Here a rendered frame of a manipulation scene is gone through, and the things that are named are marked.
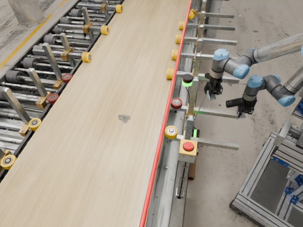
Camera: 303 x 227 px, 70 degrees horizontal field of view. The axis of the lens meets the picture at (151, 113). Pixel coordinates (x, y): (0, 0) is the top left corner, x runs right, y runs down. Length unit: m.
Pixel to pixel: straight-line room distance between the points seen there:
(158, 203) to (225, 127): 1.44
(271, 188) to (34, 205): 1.73
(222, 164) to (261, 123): 0.75
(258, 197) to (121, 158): 1.22
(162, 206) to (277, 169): 1.19
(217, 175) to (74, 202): 1.44
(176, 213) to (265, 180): 1.02
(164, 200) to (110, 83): 0.91
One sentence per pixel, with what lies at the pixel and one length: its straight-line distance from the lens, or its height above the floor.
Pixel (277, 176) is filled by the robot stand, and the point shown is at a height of 0.21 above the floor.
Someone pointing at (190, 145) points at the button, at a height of 1.23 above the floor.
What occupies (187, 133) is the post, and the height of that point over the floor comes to 0.98.
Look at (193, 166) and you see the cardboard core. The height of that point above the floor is 0.08.
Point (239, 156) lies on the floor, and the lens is 2.44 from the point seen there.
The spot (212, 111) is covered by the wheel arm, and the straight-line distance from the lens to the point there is 1.55.
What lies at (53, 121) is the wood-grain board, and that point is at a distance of 1.57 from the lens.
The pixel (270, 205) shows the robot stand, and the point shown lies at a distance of 2.07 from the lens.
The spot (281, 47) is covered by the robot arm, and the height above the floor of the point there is 1.43.
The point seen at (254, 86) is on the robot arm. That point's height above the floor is 1.15.
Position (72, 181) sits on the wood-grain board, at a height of 0.90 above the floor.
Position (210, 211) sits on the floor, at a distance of 2.13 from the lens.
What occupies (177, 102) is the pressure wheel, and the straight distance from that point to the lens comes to 1.51.
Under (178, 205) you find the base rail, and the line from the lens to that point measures 1.37.
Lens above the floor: 2.00
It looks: 49 degrees down
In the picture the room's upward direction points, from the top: 3 degrees counter-clockwise
